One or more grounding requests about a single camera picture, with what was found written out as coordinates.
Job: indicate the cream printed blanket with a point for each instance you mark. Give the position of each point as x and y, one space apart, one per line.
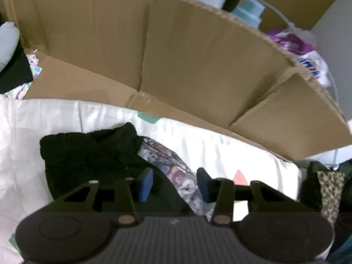
41 115

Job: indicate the light blue detergent bottle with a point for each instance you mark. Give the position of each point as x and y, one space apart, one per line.
247 13

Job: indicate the purple detergent pouch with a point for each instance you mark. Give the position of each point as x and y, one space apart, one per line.
297 46

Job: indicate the standing brown cardboard panel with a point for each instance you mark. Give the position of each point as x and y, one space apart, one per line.
302 0

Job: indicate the floral printed sheet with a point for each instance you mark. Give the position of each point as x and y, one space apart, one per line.
33 66

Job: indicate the bear print cloth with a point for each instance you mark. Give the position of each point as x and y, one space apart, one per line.
176 170

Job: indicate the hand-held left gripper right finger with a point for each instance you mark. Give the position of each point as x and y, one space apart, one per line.
205 184

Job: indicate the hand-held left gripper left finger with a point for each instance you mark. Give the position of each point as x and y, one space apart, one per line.
145 184

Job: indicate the grey neck pillow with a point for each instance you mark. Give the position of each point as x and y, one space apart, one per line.
8 44

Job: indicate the black knit sweater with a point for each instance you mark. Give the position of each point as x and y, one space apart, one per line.
82 154

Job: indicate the brown cardboard sheet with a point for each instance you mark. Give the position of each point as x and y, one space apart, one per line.
192 60

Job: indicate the black cloth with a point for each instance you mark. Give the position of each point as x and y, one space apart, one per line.
16 74

